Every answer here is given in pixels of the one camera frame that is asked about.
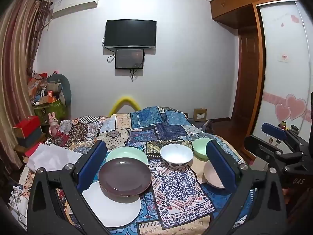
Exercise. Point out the cardboard box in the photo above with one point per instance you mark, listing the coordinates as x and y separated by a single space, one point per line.
200 114

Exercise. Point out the grey neck pillow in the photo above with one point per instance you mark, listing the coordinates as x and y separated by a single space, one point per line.
59 85

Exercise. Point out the dark purple plate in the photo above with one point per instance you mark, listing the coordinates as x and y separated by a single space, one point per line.
124 177

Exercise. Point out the small black monitor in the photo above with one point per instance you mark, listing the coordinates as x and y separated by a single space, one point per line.
129 59

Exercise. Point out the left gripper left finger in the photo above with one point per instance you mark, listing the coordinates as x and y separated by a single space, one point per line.
45 214

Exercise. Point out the white air conditioner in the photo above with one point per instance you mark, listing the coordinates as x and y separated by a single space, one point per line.
65 7

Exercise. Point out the mint green plate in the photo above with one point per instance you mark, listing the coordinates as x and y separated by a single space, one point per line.
127 152

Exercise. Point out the pink rabbit toy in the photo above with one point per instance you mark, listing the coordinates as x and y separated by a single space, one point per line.
53 124

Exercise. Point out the pink bowl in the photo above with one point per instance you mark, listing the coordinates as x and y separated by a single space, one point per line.
211 176

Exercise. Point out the wooden wardrobe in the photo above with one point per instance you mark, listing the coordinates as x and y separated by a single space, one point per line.
242 15

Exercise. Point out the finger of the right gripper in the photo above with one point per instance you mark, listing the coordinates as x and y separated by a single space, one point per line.
274 131

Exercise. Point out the green box with clutter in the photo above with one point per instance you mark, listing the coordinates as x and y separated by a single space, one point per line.
44 101

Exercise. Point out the green bowl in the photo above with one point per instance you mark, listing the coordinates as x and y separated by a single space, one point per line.
199 147

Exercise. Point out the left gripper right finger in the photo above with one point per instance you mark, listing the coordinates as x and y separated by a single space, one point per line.
267 214

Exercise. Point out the striped brown curtain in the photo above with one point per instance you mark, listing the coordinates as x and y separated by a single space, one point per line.
21 29

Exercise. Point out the black wall television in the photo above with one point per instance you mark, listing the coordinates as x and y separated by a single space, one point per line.
130 33

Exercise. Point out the white folded cloth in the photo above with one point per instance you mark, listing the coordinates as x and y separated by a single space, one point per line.
51 158

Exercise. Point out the red box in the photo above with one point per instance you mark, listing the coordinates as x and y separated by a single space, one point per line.
27 126

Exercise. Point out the patchwork tablecloth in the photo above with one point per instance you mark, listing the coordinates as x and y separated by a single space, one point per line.
179 200

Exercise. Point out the yellow foam arch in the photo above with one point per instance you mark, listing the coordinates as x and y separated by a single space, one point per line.
125 100

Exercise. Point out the white plate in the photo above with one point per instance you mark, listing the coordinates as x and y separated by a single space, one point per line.
112 211

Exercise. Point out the white bowl black spots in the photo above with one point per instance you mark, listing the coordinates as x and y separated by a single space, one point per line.
176 155

